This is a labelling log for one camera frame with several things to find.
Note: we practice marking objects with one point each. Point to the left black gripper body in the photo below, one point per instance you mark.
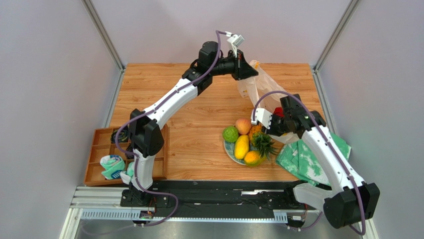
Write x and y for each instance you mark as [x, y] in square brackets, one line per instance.
[236, 66]

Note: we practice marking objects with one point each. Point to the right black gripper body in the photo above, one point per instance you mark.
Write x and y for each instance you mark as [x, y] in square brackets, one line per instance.
[278, 122]

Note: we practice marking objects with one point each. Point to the red fake fruit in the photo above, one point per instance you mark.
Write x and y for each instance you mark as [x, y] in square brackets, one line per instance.
[279, 112]

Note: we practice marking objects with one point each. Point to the fake pineapple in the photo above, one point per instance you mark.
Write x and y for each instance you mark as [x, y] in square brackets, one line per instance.
[262, 142]

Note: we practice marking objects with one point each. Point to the banana print plastic bag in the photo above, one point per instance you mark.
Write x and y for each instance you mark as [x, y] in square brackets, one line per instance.
[255, 87]

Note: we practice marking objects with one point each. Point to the fake peach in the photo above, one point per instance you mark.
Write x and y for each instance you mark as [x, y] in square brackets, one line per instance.
[243, 125]

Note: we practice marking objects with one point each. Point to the yellow green fake mango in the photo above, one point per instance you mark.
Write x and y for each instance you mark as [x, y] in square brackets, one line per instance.
[253, 158]

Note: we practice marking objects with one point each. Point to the yellow fake fruit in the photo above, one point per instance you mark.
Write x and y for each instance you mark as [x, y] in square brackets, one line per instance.
[242, 147]

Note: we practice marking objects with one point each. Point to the green bumpy fake fruit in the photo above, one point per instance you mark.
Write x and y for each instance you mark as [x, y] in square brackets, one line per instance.
[230, 134]

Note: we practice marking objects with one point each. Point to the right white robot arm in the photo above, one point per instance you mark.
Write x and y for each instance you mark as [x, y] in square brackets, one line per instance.
[350, 200]

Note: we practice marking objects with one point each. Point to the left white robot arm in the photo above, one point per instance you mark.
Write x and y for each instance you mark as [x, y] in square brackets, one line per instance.
[145, 126]

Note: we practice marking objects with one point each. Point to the green white tie-dye cloth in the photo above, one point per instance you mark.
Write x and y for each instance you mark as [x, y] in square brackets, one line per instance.
[297, 158]

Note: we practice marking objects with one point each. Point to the red and teal floral plate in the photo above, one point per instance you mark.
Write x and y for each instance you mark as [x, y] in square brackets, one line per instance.
[230, 150]

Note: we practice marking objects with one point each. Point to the wooden compartment tray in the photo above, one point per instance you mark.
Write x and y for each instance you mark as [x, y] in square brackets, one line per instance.
[102, 145]

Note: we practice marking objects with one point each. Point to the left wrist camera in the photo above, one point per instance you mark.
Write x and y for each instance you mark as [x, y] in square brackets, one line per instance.
[234, 41]

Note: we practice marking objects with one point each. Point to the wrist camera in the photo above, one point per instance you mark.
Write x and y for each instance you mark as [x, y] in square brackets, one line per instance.
[234, 41]
[261, 115]

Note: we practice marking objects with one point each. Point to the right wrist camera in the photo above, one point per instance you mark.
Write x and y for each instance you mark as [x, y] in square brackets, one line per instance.
[261, 115]

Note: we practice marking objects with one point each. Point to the dark bundled cable item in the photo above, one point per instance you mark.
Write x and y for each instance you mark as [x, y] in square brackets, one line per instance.
[122, 136]

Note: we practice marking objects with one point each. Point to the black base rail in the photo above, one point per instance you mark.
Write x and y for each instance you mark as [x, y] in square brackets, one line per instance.
[216, 199]

